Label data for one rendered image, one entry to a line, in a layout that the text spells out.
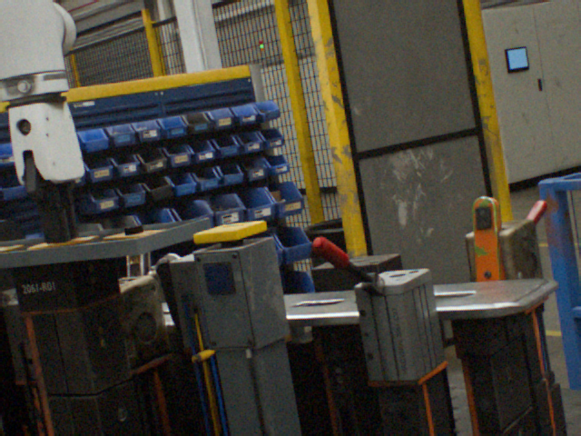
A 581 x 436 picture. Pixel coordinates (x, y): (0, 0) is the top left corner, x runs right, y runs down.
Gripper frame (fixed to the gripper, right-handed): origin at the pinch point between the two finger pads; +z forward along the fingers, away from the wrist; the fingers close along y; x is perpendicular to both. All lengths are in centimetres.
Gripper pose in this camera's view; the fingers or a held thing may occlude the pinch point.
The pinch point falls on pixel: (59, 224)
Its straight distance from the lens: 142.8
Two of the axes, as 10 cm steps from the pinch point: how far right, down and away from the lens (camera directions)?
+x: -9.6, 1.4, 2.3
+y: 2.1, -1.3, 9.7
